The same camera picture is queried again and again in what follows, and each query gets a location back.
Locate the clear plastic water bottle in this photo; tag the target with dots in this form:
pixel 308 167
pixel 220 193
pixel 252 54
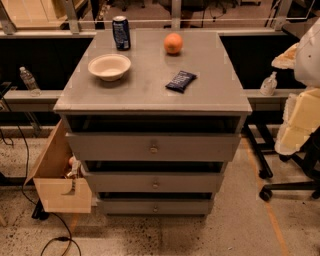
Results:
pixel 30 82

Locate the grey top drawer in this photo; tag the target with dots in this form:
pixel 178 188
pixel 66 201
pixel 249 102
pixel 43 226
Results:
pixel 152 147

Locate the clear sanitizer pump bottle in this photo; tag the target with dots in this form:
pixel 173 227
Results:
pixel 269 85

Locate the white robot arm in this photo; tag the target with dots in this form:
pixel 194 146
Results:
pixel 301 115

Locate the grey bottom drawer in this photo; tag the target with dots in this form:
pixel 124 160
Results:
pixel 135 203

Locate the orange fruit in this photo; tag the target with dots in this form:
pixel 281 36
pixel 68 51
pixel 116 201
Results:
pixel 173 43

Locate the grey metal rail bench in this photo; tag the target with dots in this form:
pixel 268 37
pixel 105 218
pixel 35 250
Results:
pixel 22 101

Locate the grey drawer cabinet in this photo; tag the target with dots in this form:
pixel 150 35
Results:
pixel 212 104

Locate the grey drawer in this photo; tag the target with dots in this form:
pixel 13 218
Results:
pixel 156 177
pixel 152 147
pixel 135 203

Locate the dark blue snack bag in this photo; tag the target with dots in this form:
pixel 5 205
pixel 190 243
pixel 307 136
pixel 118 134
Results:
pixel 180 81

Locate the grey middle drawer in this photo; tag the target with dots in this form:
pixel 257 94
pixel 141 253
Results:
pixel 156 177

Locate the cardboard box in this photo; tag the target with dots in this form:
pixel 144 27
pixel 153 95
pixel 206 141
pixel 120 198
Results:
pixel 59 191

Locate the white paper bowl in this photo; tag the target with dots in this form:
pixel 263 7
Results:
pixel 109 67

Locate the blue soda can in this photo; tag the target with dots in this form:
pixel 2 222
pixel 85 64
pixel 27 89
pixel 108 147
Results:
pixel 121 33

